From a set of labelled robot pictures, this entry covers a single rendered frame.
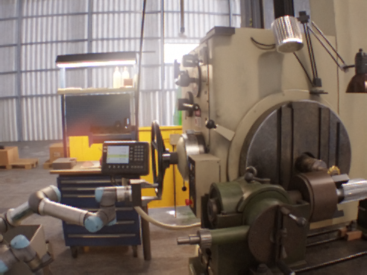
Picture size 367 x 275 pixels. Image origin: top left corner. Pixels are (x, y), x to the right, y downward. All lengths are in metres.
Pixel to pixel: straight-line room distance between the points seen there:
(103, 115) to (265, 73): 2.32
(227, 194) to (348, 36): 1.09
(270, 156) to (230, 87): 0.34
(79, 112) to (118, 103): 0.44
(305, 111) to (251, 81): 0.27
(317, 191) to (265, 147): 0.33
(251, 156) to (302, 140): 0.25
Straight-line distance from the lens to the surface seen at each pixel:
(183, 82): 1.59
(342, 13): 1.75
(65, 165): 3.14
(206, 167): 1.27
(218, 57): 1.37
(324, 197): 1.15
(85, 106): 3.48
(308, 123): 1.41
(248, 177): 1.00
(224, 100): 1.36
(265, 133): 1.33
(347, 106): 1.69
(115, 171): 2.20
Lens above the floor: 1.57
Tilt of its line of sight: 5 degrees down
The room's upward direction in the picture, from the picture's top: 1 degrees counter-clockwise
